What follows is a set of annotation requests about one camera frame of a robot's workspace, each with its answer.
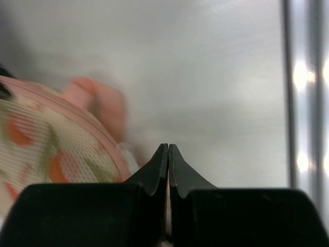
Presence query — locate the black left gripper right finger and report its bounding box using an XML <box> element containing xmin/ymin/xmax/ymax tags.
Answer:
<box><xmin>168</xmin><ymin>144</ymin><xmax>328</xmax><ymax>246</ymax></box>

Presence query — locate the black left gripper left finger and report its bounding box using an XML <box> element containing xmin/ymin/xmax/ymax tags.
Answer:
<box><xmin>1</xmin><ymin>144</ymin><xmax>168</xmax><ymax>246</ymax></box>

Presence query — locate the floral mesh bra laundry bag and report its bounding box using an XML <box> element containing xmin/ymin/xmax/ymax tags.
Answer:
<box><xmin>1</xmin><ymin>76</ymin><xmax>139</xmax><ymax>219</ymax></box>

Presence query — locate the aluminium mounting rail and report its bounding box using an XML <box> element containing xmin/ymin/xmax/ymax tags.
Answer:
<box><xmin>282</xmin><ymin>0</ymin><xmax>329</xmax><ymax>206</ymax></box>

